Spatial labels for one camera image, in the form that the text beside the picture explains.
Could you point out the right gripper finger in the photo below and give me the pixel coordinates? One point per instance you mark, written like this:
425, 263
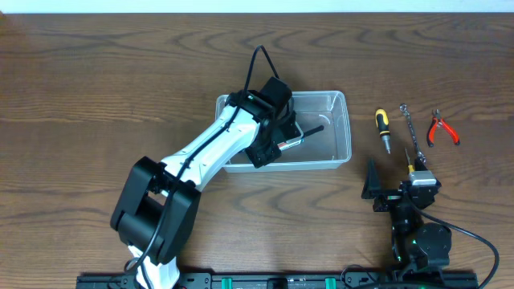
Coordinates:
419, 165
372, 186

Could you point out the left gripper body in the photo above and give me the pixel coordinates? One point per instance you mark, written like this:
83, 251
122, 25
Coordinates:
264, 151

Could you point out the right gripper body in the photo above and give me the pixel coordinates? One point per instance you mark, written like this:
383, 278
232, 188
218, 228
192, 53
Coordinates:
389, 201

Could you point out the thin black yellow screwdriver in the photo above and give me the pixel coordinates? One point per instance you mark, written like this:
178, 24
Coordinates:
410, 164

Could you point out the blue white cardboard box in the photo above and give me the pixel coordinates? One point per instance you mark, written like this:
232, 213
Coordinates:
294, 137

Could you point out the small black-handled hammer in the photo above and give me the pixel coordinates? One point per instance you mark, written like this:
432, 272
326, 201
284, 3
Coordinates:
294, 142

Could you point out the yellow black stubby screwdriver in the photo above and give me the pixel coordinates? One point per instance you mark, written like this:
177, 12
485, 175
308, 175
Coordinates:
382, 123

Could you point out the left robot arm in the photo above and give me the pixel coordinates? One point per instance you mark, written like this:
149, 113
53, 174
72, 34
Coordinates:
155, 213

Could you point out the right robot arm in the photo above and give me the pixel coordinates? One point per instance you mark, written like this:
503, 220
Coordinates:
418, 246

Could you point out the clear plastic container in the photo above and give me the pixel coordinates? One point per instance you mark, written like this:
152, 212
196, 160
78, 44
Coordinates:
326, 114

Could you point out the silver combination wrench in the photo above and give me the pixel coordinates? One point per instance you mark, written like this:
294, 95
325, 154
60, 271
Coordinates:
420, 155

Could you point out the black mounting rail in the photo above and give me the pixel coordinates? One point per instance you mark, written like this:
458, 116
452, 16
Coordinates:
350, 279

